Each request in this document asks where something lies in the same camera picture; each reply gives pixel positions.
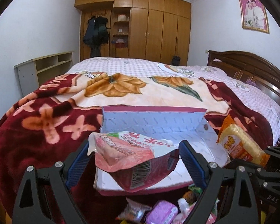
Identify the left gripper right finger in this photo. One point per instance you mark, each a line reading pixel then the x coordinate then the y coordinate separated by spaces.
pixel 238 204

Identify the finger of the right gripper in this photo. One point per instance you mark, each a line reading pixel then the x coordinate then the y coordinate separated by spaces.
pixel 276 153

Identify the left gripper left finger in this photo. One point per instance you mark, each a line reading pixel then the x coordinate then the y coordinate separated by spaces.
pixel 37 185

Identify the orange corn snack pack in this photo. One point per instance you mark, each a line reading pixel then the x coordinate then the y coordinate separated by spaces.
pixel 240 145

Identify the purple candy tin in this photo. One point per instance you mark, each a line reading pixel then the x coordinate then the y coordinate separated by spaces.
pixel 163 212

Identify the clear candy pack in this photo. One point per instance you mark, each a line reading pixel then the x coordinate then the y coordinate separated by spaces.
pixel 134 211

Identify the pink peach drink pouch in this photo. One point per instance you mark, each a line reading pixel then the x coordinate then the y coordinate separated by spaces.
pixel 134 161

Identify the orange jelly cup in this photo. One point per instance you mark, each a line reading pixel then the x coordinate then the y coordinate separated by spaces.
pixel 190 197

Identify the red floral blanket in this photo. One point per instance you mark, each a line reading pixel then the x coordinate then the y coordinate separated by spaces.
pixel 50 123

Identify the pink cardboard box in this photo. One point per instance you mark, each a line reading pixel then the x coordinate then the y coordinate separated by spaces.
pixel 173 124

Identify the wooden headboard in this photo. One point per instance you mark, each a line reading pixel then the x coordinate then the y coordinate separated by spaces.
pixel 245 65

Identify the grey low shelf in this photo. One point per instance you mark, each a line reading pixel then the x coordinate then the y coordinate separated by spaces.
pixel 33 73

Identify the black bag on floor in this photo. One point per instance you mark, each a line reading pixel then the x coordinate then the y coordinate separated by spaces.
pixel 175 61

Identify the framed wedding photo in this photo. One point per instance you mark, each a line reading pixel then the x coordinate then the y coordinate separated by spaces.
pixel 254 16

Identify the red pot on shelf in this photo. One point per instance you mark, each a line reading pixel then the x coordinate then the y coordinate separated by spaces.
pixel 119 43

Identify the hanging dark coats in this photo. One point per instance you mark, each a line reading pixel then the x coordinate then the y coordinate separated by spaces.
pixel 96 35

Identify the wooden wardrobe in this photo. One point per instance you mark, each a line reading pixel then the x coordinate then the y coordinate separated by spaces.
pixel 154 30

